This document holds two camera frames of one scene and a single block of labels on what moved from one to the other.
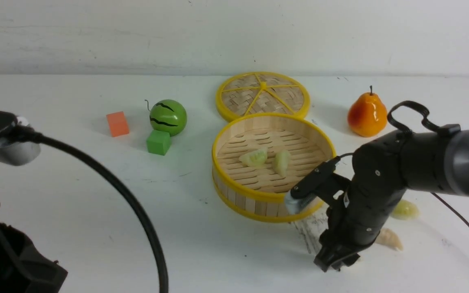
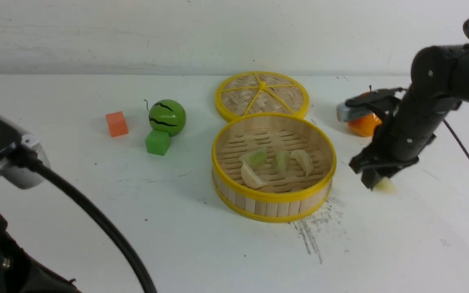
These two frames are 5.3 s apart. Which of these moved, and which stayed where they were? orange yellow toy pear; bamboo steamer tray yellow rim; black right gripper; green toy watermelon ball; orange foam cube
Moved: black right gripper
Stayed: bamboo steamer tray yellow rim; green toy watermelon ball; orange foam cube; orange yellow toy pear
